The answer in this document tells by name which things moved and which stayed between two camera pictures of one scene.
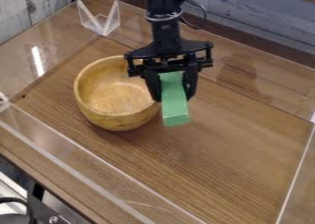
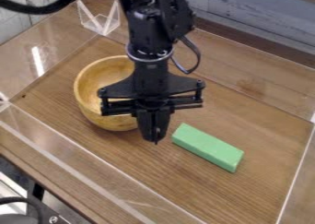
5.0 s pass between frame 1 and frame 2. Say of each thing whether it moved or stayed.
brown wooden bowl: stayed
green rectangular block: moved
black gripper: moved
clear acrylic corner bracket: stayed
